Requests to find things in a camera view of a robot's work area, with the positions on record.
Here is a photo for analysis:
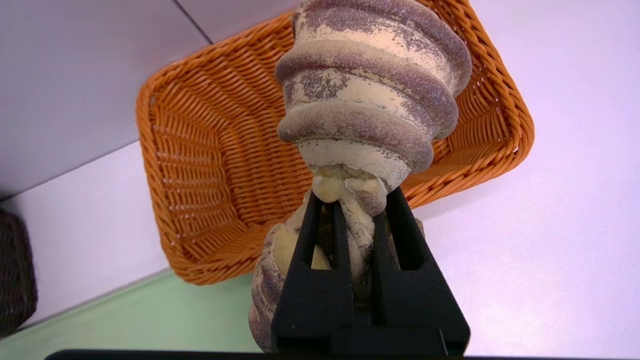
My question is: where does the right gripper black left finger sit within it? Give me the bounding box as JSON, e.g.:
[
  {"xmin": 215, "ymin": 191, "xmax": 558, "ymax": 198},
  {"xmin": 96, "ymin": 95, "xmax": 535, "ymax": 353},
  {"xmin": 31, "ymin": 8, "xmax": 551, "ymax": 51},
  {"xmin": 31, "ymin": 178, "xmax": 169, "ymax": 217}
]
[{"xmin": 271, "ymin": 190, "xmax": 362, "ymax": 352}]

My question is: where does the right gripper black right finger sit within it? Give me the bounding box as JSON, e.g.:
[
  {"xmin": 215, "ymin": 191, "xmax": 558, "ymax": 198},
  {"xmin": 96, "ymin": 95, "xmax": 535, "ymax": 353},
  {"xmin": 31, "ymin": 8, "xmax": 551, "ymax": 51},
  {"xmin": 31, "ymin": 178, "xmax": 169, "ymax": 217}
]
[{"xmin": 371, "ymin": 185, "xmax": 471, "ymax": 356}]

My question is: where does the marbled brown bread loaf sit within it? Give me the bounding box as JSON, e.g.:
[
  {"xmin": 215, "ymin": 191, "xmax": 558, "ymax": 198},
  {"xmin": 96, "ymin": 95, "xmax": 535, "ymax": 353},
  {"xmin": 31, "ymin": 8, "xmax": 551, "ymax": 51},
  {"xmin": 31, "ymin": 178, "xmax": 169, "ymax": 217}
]
[{"xmin": 248, "ymin": 0, "xmax": 474, "ymax": 354}]

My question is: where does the orange wicker basket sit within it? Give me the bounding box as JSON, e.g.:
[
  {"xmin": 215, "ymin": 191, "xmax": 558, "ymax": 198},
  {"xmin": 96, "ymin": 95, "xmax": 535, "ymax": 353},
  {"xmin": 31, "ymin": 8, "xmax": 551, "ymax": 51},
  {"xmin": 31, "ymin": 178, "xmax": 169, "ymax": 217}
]
[{"xmin": 135, "ymin": 0, "xmax": 535, "ymax": 286}]

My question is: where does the dark brown wicker basket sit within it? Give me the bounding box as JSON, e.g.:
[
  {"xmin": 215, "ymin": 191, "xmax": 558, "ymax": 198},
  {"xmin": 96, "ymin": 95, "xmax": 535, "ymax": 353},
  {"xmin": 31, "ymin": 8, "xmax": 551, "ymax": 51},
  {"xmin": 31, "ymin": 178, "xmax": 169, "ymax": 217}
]
[{"xmin": 0, "ymin": 208, "xmax": 39, "ymax": 339}]

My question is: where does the green plastic tray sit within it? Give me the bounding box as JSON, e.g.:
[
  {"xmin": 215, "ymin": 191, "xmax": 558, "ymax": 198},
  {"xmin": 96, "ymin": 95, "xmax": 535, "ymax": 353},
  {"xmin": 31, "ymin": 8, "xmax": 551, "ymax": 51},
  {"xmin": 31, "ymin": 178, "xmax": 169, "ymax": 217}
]
[{"xmin": 0, "ymin": 270, "xmax": 274, "ymax": 354}]

